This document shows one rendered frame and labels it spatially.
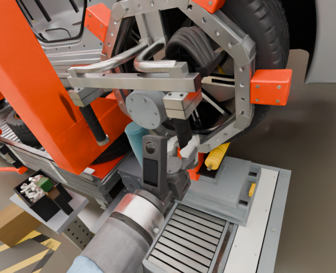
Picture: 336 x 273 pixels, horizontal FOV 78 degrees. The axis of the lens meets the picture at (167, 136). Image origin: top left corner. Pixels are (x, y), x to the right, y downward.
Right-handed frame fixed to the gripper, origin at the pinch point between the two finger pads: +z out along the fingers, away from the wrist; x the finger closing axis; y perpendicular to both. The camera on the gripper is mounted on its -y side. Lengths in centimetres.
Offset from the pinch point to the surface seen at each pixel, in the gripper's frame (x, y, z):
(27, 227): -121, 78, -32
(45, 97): -60, -6, 1
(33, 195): -67, 27, -23
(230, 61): -7, 4, 56
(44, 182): -54, 17, -20
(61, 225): -54, 38, -25
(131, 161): -51, 42, 18
